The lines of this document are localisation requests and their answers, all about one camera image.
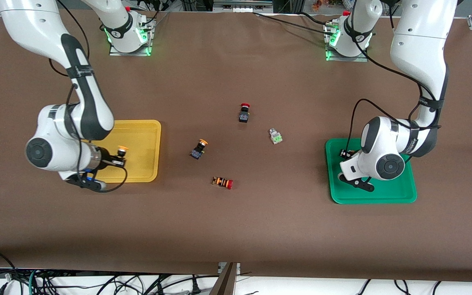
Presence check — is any green plastic tray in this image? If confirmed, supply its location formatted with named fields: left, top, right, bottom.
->
left=325, top=138, right=418, bottom=204

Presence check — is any red black striped button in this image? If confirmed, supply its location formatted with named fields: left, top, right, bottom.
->
left=212, top=176, right=234, bottom=190

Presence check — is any yellow plastic tray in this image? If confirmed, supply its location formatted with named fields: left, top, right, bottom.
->
left=81, top=120, right=162, bottom=184

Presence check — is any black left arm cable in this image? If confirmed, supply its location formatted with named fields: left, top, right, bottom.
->
left=347, top=0, right=443, bottom=164

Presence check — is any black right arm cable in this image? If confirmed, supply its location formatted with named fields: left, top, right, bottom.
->
left=49, top=0, right=128, bottom=193

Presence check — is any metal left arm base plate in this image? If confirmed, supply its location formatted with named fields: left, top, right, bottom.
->
left=325, top=23, right=369, bottom=63

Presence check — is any black cable across table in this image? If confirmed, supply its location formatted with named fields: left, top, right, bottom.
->
left=252, top=11, right=337, bottom=35

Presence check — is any brown table cover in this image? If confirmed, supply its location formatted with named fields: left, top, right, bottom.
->
left=0, top=8, right=472, bottom=283

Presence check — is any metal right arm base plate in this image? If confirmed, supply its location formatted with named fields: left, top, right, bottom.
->
left=109, top=18, right=154, bottom=57

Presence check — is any grey table beam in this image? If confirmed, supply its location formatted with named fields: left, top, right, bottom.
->
left=209, top=262, right=238, bottom=295

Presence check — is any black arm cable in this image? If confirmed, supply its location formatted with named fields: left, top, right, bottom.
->
left=347, top=0, right=443, bottom=164
left=49, top=0, right=128, bottom=193

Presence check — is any black cable with plug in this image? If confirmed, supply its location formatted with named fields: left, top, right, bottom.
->
left=187, top=275, right=202, bottom=295

